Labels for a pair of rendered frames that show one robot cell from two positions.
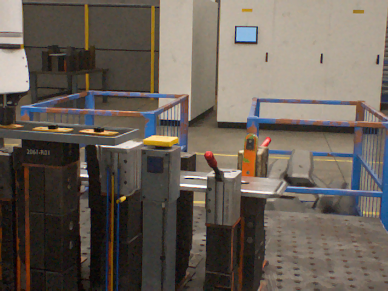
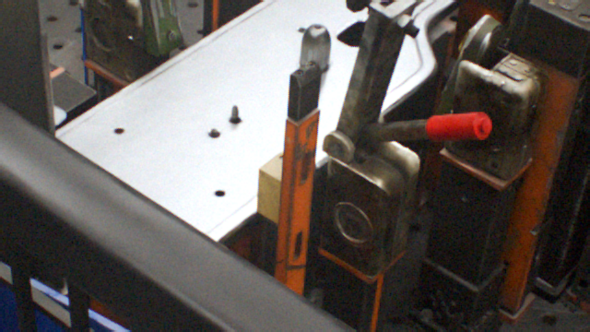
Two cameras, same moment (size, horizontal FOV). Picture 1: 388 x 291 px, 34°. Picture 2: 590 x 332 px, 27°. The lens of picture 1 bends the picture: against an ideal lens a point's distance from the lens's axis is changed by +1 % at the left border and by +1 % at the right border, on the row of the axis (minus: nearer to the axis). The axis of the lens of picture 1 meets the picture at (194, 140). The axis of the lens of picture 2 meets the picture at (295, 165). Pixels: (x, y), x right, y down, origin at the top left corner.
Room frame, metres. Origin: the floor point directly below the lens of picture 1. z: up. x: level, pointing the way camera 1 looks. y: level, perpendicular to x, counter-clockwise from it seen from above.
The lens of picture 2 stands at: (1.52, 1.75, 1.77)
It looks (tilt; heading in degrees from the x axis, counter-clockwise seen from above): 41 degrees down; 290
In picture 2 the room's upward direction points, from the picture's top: 5 degrees clockwise
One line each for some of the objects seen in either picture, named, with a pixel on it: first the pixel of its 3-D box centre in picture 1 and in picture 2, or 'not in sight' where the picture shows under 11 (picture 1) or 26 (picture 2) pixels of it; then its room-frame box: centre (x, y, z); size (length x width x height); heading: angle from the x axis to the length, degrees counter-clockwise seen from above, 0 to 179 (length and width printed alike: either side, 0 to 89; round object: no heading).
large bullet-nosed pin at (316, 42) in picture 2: not in sight; (315, 50); (1.86, 0.77, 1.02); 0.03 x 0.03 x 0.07
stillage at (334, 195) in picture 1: (309, 180); not in sight; (3.94, -0.75, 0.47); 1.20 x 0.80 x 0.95; 174
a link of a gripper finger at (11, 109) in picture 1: (14, 108); not in sight; (1.44, 0.42, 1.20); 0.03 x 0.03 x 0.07; 55
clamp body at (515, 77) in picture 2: not in sight; (477, 207); (1.66, 0.78, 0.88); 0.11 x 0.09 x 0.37; 164
